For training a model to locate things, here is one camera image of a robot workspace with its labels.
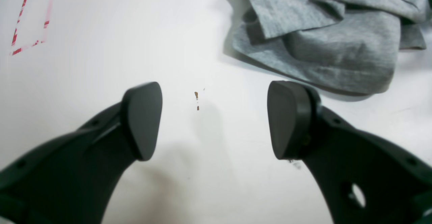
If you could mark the red tape rectangle marking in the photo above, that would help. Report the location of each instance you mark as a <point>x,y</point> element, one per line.
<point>32,25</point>

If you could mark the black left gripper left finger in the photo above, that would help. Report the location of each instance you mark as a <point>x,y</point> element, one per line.
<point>70,179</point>

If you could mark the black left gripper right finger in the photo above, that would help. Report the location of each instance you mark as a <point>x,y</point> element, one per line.
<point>363,178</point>

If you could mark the grey T-shirt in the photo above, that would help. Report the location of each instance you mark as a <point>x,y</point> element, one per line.
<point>349,46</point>

